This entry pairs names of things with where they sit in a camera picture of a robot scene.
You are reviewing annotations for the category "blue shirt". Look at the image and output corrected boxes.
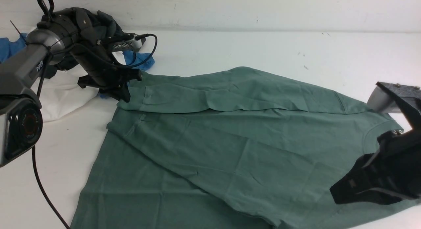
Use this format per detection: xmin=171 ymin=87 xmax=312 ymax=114
xmin=0 ymin=33 xmax=155 ymax=99

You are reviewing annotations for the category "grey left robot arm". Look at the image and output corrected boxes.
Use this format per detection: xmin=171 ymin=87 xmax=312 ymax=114
xmin=0 ymin=8 xmax=145 ymax=166

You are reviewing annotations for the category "black camera cable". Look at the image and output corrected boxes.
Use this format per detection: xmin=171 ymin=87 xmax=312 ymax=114
xmin=32 ymin=0 xmax=158 ymax=229

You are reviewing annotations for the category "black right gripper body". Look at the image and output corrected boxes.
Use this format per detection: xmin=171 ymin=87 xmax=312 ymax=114
xmin=376 ymin=107 xmax=420 ymax=198

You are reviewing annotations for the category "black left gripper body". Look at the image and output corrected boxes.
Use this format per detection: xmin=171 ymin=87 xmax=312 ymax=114
xmin=54 ymin=10 xmax=132 ymax=86

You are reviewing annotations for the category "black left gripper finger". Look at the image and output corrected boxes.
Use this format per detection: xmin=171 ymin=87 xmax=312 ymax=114
xmin=78 ymin=75 xmax=131 ymax=102
xmin=120 ymin=68 xmax=142 ymax=82

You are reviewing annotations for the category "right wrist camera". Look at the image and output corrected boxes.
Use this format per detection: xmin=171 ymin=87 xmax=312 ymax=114
xmin=367 ymin=82 xmax=421 ymax=113

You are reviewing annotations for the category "dark grey shirt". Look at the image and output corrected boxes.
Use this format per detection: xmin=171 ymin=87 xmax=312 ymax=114
xmin=47 ymin=7 xmax=128 ymax=79

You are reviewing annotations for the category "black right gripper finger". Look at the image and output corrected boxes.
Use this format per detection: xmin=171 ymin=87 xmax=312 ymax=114
xmin=342 ymin=153 xmax=382 ymax=187
xmin=330 ymin=180 xmax=418 ymax=205

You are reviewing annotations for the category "white shirt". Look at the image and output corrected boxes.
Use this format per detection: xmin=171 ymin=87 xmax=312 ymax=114
xmin=40 ymin=54 xmax=99 ymax=122

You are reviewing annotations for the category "green long sleeve shirt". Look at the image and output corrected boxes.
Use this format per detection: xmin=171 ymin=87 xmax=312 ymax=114
xmin=71 ymin=67 xmax=420 ymax=229

